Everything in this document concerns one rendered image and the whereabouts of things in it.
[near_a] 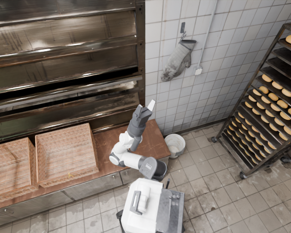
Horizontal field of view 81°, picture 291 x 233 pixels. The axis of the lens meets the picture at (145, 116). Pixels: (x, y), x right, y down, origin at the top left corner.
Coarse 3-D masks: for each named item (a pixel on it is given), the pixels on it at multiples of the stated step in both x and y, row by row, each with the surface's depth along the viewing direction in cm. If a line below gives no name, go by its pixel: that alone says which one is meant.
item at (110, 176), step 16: (96, 144) 201; (112, 144) 201; (144, 144) 201; (160, 144) 201; (80, 160) 188; (160, 160) 198; (96, 176) 177; (112, 176) 188; (128, 176) 202; (144, 176) 219; (32, 192) 167; (48, 192) 167; (64, 192) 181; (80, 192) 193; (96, 192) 208; (0, 208) 160; (16, 208) 171; (32, 208) 184; (48, 208) 198; (0, 224) 188
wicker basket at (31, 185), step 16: (0, 144) 170; (16, 144) 175; (32, 144) 181; (0, 160) 179; (16, 160) 185; (32, 160) 172; (0, 176) 176; (16, 176) 176; (32, 176) 164; (0, 192) 166; (16, 192) 158
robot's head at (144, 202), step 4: (140, 184) 81; (140, 188) 80; (144, 188) 80; (148, 188) 81; (144, 192) 79; (148, 192) 80; (136, 196) 80; (140, 196) 78; (144, 196) 78; (148, 196) 79; (140, 200) 77; (144, 200) 77; (140, 204) 76; (144, 204) 77; (144, 208) 75
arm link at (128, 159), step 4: (128, 152) 115; (112, 156) 111; (124, 156) 112; (128, 156) 110; (132, 156) 109; (136, 156) 108; (140, 156) 107; (112, 160) 113; (116, 160) 110; (120, 160) 111; (124, 160) 111; (128, 160) 109; (132, 160) 107; (136, 160) 105; (116, 164) 113; (120, 164) 112; (124, 164) 112; (128, 164) 109; (132, 164) 107; (136, 164) 105; (136, 168) 106
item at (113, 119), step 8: (128, 112) 203; (96, 120) 196; (104, 120) 199; (112, 120) 202; (120, 120) 205; (128, 120) 208; (64, 128) 189; (96, 128) 200; (104, 128) 202; (24, 136) 180; (32, 136) 182; (64, 136) 193
